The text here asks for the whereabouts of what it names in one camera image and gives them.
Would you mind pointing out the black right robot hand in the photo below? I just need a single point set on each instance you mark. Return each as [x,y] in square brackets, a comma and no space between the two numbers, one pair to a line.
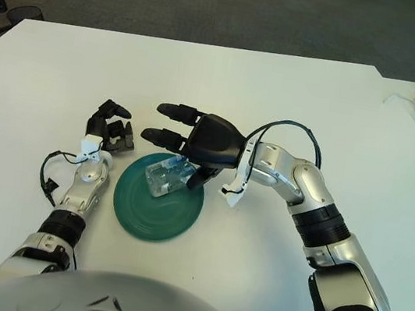
[215,141]

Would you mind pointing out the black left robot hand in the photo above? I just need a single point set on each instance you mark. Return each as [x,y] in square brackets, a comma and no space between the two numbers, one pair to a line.
[97,124]

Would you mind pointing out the clear plastic bottle blue cap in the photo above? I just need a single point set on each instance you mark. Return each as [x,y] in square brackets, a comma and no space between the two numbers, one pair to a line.
[164,180]

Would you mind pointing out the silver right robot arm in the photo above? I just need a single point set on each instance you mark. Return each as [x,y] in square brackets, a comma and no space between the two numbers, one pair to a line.
[326,206]

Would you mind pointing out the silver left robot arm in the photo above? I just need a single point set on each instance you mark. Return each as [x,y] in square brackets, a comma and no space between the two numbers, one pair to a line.
[81,191]

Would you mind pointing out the green ribbed plate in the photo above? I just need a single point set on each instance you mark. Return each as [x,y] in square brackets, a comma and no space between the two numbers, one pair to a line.
[165,220]

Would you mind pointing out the silver robot torso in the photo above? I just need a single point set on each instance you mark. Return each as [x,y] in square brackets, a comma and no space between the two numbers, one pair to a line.
[90,298]

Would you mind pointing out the left white wrist bracket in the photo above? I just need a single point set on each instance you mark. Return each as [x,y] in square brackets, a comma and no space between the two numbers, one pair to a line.
[91,143]

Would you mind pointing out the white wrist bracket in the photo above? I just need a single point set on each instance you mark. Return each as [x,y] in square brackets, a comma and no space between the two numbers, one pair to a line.
[91,143]
[240,184]

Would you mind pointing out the right white wrist bracket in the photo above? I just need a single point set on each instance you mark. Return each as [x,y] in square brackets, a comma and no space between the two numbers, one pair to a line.
[240,184]

